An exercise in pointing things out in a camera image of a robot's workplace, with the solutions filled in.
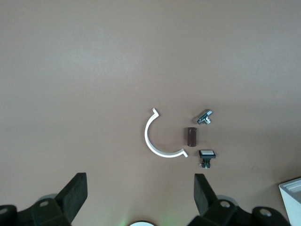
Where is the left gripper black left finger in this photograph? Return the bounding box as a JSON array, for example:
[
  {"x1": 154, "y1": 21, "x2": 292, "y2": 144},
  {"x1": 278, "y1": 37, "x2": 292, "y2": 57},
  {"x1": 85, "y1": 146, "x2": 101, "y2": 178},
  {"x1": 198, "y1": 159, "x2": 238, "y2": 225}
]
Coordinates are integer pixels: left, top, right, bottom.
[{"x1": 0, "y1": 172, "x2": 88, "y2": 226}]

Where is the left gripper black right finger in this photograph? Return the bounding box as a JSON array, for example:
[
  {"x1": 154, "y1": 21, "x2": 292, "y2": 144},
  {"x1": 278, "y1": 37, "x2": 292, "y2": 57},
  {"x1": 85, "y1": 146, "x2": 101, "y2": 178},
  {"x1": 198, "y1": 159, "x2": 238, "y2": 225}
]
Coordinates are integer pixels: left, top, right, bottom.
[{"x1": 190, "y1": 173, "x2": 289, "y2": 226}]

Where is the black button with white face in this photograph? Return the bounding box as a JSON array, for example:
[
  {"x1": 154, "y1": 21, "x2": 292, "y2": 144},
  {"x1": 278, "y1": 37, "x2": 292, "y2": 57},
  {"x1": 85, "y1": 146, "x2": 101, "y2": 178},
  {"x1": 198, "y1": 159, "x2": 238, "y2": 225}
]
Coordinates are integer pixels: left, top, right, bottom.
[{"x1": 198, "y1": 149, "x2": 217, "y2": 170}]

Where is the white drawer cabinet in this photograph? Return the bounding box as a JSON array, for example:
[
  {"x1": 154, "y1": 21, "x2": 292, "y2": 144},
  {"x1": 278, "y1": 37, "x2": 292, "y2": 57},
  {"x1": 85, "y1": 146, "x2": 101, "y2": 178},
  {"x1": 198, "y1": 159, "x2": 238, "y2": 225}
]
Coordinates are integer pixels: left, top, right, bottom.
[{"x1": 278, "y1": 178, "x2": 301, "y2": 226}]

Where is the dark brown plastic block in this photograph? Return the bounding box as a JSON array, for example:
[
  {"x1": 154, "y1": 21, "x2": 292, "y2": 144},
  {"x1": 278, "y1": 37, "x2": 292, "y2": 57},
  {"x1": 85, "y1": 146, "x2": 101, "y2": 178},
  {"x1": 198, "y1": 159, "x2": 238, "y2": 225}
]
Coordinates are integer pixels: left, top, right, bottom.
[{"x1": 183, "y1": 126, "x2": 198, "y2": 148}]

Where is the silver metal tee fitting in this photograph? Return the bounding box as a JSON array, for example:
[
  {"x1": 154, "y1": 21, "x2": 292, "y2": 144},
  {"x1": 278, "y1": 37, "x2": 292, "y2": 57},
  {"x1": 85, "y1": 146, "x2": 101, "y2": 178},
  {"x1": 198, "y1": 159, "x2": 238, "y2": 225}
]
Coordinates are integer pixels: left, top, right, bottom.
[{"x1": 196, "y1": 109, "x2": 214, "y2": 125}]

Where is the white half-ring clamp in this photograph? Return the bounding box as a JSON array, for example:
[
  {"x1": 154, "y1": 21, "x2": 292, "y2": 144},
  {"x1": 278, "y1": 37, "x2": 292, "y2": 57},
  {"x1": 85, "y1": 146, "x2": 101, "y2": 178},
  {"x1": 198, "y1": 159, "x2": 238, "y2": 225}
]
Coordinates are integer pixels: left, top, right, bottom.
[{"x1": 144, "y1": 107, "x2": 189, "y2": 158}]

